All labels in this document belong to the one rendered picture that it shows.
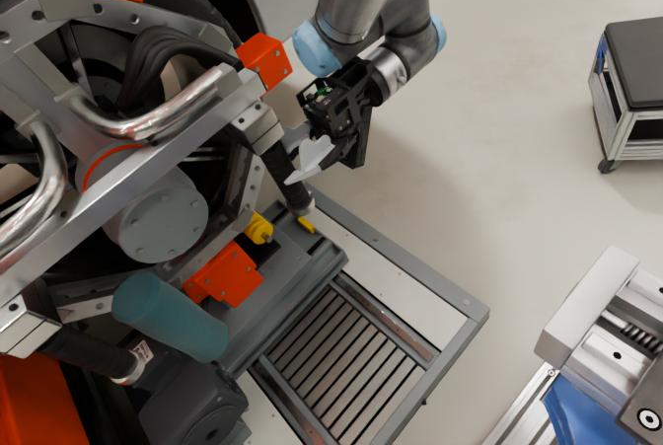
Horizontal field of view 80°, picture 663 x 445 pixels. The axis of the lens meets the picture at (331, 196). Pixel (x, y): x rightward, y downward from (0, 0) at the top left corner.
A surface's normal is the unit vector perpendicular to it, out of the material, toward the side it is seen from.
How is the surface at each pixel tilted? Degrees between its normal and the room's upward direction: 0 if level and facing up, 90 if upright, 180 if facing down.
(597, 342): 0
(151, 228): 90
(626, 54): 0
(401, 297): 0
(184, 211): 90
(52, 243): 90
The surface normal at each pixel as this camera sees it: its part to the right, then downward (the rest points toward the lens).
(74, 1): 0.67, 0.46
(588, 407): -0.26, -0.59
